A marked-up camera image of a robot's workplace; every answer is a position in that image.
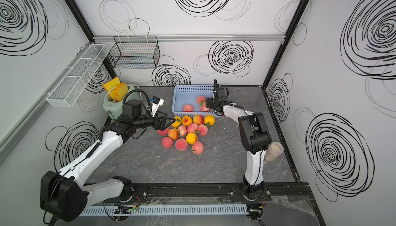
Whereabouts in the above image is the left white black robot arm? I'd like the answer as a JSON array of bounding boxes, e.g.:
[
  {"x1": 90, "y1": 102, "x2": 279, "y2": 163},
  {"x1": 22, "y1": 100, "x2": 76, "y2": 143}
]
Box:
[{"x1": 39, "y1": 90, "x2": 175, "y2": 222}]

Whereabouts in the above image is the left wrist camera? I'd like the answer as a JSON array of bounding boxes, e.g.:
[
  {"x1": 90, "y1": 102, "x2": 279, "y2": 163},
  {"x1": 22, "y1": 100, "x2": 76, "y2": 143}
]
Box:
[{"x1": 150, "y1": 96, "x2": 164, "y2": 117}]

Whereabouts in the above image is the yellow peach centre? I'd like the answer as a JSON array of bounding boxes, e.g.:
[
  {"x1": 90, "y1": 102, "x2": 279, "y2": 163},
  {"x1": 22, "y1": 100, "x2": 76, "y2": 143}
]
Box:
[{"x1": 186, "y1": 132, "x2": 198, "y2": 145}]

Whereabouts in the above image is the white wire wall shelf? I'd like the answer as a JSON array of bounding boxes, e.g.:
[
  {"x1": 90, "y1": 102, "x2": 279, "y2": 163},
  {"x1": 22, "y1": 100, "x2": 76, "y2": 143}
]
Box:
[{"x1": 46, "y1": 44, "x2": 110, "y2": 107}]

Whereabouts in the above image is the black wire wall basket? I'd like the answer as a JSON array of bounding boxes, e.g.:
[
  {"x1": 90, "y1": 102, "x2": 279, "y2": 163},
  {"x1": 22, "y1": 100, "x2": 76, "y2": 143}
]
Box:
[{"x1": 108, "y1": 35, "x2": 160, "y2": 69}]

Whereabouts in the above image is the red yellow peach by basket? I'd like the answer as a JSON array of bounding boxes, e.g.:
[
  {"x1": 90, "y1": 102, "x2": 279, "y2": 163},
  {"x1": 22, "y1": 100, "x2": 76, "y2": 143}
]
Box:
[{"x1": 192, "y1": 115, "x2": 204, "y2": 125}]

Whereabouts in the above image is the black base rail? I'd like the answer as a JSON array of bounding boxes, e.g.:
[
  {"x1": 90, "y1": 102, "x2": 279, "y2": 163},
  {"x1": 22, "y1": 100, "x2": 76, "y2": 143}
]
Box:
[{"x1": 121, "y1": 182, "x2": 311, "y2": 202}]

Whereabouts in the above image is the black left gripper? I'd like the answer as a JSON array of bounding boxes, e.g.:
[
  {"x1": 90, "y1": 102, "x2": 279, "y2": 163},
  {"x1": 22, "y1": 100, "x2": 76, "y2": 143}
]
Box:
[{"x1": 134, "y1": 110, "x2": 175, "y2": 131}]

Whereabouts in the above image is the yellow peach with leaf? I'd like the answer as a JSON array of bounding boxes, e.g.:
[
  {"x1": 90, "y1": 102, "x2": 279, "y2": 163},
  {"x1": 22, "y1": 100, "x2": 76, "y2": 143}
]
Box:
[{"x1": 172, "y1": 116, "x2": 182, "y2": 129}]

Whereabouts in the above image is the light blue plastic basket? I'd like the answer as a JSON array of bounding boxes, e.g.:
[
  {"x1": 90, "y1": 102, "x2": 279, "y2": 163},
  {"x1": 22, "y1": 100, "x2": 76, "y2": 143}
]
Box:
[{"x1": 172, "y1": 84, "x2": 218, "y2": 117}]

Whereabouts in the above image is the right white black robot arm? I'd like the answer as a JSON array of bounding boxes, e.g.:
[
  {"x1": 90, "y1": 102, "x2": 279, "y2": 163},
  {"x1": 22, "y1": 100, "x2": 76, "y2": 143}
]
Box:
[{"x1": 206, "y1": 83, "x2": 272, "y2": 201}]

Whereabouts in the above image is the white slotted cable duct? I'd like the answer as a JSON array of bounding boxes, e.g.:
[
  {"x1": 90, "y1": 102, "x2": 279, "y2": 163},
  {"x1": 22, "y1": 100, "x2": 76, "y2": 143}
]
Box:
[{"x1": 80, "y1": 204, "x2": 249, "y2": 217}]

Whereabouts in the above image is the mint green toaster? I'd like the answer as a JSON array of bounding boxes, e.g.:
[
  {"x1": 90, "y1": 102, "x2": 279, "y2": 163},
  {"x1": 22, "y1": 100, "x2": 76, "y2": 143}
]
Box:
[{"x1": 103, "y1": 84, "x2": 142, "y2": 120}]

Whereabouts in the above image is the front yellow toast slice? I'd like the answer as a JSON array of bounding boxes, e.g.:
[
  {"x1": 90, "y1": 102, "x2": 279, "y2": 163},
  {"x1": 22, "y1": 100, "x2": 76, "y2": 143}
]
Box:
[{"x1": 115, "y1": 83, "x2": 129, "y2": 102}]

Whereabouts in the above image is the pink peach with leaf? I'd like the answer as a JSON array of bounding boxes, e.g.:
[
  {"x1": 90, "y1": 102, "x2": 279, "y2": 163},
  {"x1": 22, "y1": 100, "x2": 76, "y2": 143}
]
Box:
[{"x1": 195, "y1": 125, "x2": 208, "y2": 136}]

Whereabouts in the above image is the rear yellow toast slice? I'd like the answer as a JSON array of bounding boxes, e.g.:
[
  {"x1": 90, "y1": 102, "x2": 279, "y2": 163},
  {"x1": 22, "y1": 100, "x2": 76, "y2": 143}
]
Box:
[{"x1": 102, "y1": 77, "x2": 121, "y2": 101}]

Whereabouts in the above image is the dark pink peach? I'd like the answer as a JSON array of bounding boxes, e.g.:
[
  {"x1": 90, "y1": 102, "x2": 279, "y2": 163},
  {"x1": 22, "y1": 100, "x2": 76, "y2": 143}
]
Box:
[{"x1": 161, "y1": 137, "x2": 173, "y2": 149}]

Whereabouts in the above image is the yellow toast slice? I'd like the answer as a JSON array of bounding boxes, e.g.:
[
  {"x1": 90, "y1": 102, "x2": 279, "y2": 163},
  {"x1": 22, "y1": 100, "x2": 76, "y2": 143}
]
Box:
[
  {"x1": 115, "y1": 83, "x2": 129, "y2": 102},
  {"x1": 102, "y1": 77, "x2": 121, "y2": 101}
]

